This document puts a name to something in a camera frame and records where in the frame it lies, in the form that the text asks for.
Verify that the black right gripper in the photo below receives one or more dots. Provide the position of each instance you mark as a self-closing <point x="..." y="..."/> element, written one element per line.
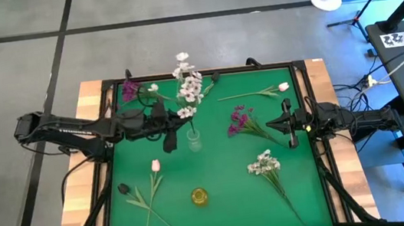
<point x="299" y="120"/>

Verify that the white flower bunch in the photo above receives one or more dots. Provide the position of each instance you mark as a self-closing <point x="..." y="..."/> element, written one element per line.
<point x="266" y="163"/>
<point x="188" y="91"/>

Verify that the white printed label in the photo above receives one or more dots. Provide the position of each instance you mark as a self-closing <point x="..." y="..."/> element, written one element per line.
<point x="397" y="39"/>

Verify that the clear glass vase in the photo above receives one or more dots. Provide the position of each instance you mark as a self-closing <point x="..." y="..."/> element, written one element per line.
<point x="194" y="144"/>

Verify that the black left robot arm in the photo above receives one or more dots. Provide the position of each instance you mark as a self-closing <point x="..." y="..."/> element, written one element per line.
<point x="73" y="130"/>

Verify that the yellow embossed glass vase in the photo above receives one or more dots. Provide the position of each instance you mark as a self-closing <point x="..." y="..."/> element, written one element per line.
<point x="199" y="197"/>

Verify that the purple flower bunch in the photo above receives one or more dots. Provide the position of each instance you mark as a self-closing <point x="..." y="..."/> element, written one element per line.
<point x="241" y="121"/>
<point x="130" y="91"/>

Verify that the black table frame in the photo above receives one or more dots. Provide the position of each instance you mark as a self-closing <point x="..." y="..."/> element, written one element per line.
<point x="197" y="73"/>

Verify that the white power strip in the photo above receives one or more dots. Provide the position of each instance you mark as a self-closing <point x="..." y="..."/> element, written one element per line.
<point x="370" y="80"/>

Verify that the pink tulip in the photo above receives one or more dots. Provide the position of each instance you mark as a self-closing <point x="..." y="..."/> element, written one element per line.
<point x="283" y="86"/>
<point x="155" y="165"/>

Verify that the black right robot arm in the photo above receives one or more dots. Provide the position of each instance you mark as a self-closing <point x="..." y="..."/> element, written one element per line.
<point x="361" y="118"/>

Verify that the dark tulip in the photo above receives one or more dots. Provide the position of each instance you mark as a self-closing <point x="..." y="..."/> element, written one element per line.
<point x="215" y="76"/>
<point x="123" y="188"/>

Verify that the green table mat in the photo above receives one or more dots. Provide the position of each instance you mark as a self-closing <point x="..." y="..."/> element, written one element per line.
<point x="224" y="172"/>

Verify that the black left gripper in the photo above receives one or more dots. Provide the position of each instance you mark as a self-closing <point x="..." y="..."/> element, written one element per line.
<point x="141" y="122"/>

